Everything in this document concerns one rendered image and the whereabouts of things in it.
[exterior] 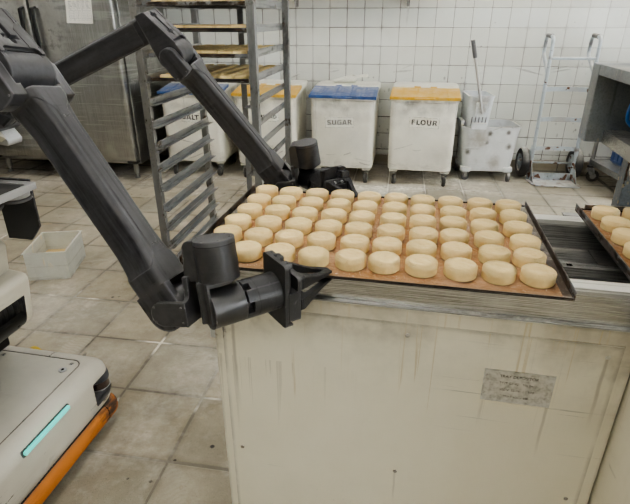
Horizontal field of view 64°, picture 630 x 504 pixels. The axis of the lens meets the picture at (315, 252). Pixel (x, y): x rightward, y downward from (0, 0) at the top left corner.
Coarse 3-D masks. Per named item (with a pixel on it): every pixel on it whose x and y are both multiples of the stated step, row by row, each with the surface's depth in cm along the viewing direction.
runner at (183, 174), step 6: (210, 150) 273; (204, 156) 264; (210, 156) 272; (198, 162) 256; (204, 162) 260; (186, 168) 242; (192, 168) 249; (198, 168) 250; (180, 174) 235; (186, 174) 240; (168, 180) 223; (174, 180) 229; (180, 180) 231; (162, 186) 217; (168, 186) 223; (174, 186) 224
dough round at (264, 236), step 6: (252, 228) 90; (258, 228) 90; (264, 228) 90; (246, 234) 88; (252, 234) 87; (258, 234) 87; (264, 234) 87; (270, 234) 88; (252, 240) 87; (258, 240) 87; (264, 240) 87; (270, 240) 88; (264, 246) 88
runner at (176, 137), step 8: (200, 120) 255; (208, 120) 266; (184, 128) 237; (192, 128) 246; (200, 128) 250; (168, 136) 220; (176, 136) 228; (184, 136) 233; (160, 144) 213; (168, 144) 218
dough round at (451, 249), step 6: (444, 246) 83; (450, 246) 83; (456, 246) 83; (462, 246) 83; (468, 246) 83; (444, 252) 82; (450, 252) 81; (456, 252) 81; (462, 252) 81; (468, 252) 81; (444, 258) 82; (468, 258) 81
